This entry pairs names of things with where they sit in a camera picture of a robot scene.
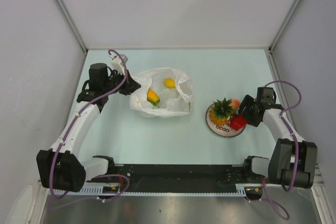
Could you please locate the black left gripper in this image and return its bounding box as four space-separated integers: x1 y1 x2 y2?
102 68 140 95

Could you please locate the orange pink fake peach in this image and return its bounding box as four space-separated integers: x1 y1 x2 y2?
230 99 240 111

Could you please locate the red fake pepper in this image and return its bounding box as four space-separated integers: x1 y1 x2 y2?
229 114 248 131

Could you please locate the orange fake pineapple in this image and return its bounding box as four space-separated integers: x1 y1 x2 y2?
209 98 236 126

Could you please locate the yellow fake mango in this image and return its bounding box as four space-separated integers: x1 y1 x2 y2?
164 78 175 89

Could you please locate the white plastic bag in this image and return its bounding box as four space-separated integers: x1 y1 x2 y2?
129 68 195 118

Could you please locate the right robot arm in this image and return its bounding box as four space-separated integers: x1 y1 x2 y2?
238 87 318 191

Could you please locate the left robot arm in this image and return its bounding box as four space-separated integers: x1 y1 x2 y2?
36 63 140 192

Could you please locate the orange green fake papaya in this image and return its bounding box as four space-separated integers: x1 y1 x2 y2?
147 89 160 108

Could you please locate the round printed plate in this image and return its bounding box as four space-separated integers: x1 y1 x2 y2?
205 104 246 138

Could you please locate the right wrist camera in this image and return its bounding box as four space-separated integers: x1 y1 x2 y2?
256 87 276 104

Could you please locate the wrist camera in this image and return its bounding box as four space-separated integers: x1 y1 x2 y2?
109 54 128 75
256 87 276 104

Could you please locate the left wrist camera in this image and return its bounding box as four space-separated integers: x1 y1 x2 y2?
109 54 128 75

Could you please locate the white slotted cable duct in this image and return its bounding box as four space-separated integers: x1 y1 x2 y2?
77 183 263 198

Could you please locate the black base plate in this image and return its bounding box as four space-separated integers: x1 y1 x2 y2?
107 164 261 185

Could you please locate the left aluminium corner post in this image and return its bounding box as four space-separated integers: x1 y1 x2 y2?
53 0 88 56

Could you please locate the aluminium corner post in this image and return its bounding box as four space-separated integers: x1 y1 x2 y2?
53 0 88 56
268 0 303 54

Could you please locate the right aluminium corner post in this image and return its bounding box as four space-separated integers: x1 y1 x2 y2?
268 0 303 54

